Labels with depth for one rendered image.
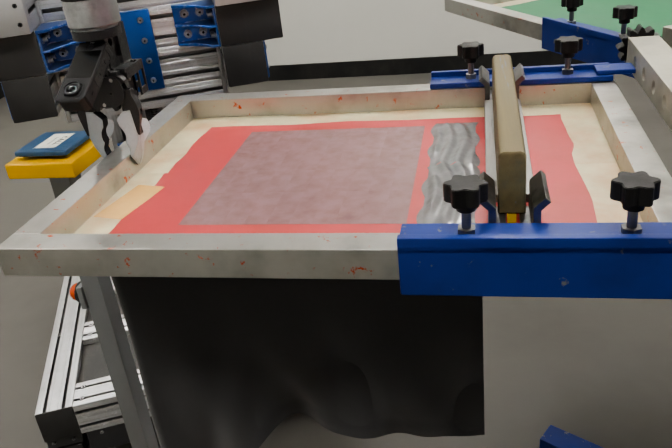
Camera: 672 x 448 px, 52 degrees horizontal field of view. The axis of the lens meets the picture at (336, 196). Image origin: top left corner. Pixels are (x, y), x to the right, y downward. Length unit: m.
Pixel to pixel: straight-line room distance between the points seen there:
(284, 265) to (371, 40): 4.19
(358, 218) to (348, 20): 4.06
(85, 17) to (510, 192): 0.63
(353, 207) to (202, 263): 0.22
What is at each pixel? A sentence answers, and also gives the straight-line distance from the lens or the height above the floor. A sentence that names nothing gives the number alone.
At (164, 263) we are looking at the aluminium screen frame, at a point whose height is 0.97.
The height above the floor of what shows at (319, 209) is 0.96.
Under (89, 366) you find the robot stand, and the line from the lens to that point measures 2.05.
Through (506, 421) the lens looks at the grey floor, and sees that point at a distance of 1.97.
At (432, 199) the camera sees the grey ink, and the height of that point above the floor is 0.96.
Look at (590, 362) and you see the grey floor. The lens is 2.18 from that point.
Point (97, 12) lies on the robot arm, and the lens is 1.06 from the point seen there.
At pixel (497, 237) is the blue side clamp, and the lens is 0.71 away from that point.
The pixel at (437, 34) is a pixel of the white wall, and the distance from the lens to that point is 4.85.
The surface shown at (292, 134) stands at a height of 0.96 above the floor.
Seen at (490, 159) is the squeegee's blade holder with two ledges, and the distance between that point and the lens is 0.92.
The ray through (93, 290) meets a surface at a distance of 1.44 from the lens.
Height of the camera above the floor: 1.36
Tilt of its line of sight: 25 degrees down
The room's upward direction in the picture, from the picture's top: 7 degrees counter-clockwise
